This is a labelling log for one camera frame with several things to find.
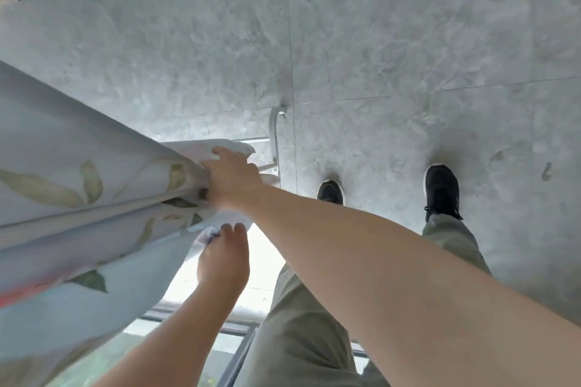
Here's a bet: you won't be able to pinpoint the person's left hand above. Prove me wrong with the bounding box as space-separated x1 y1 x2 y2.
196 223 251 293

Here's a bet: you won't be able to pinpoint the person's right hand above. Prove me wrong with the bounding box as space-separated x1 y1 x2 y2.
200 146 268 213

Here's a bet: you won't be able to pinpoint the light blue leaf-print sheet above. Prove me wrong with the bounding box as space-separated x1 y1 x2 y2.
0 60 257 387

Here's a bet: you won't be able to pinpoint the person's right forearm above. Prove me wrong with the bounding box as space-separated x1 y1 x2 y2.
252 184 581 387

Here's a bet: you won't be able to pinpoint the person's left forearm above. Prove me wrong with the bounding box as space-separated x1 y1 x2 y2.
93 280 242 387

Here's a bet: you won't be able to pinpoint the white metal drying rack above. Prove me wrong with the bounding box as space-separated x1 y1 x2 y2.
234 105 287 189

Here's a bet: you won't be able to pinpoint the black left shoe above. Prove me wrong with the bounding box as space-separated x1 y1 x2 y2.
317 179 345 207

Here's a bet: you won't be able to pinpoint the black shoe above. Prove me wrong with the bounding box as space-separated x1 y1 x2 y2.
317 179 345 207
423 164 464 223

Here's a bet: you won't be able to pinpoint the olive green trousers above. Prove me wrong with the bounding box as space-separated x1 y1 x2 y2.
235 214 494 387

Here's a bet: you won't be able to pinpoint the black right shoe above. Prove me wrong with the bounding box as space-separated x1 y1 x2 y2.
423 164 464 223

